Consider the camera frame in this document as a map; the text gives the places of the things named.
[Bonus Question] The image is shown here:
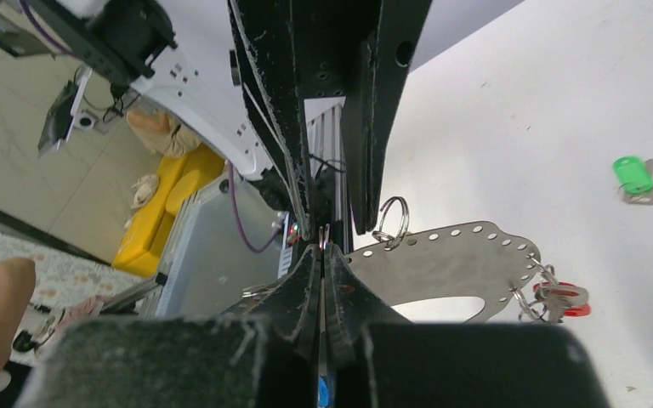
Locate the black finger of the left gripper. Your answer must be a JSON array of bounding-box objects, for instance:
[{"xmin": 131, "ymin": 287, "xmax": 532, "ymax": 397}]
[
  {"xmin": 341, "ymin": 1, "xmax": 432, "ymax": 235},
  {"xmin": 228, "ymin": 1, "xmax": 313, "ymax": 240}
]

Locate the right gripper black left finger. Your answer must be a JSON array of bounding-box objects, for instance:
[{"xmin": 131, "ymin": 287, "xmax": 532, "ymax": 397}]
[{"xmin": 17, "ymin": 246, "xmax": 320, "ymax": 407}]

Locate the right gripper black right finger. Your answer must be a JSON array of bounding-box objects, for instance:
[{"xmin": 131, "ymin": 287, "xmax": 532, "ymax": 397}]
[{"xmin": 323, "ymin": 245, "xmax": 609, "ymax": 407}]

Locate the blue tagged key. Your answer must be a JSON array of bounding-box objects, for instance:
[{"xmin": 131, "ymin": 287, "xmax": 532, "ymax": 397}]
[{"xmin": 317, "ymin": 376, "xmax": 330, "ymax": 408}]

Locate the red tagged key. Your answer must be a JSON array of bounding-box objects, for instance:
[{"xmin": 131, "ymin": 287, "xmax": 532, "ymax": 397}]
[{"xmin": 532, "ymin": 281, "xmax": 592, "ymax": 323}]

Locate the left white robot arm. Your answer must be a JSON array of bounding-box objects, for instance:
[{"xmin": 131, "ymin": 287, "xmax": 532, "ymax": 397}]
[{"xmin": 23, "ymin": 1, "xmax": 431, "ymax": 238}]

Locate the yellow sofa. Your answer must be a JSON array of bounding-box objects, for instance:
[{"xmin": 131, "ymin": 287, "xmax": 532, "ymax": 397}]
[{"xmin": 111, "ymin": 144, "xmax": 224, "ymax": 277}]

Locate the green tagged key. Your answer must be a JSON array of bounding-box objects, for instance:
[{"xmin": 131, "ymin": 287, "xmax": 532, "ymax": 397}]
[{"xmin": 611, "ymin": 156, "xmax": 653, "ymax": 206}]

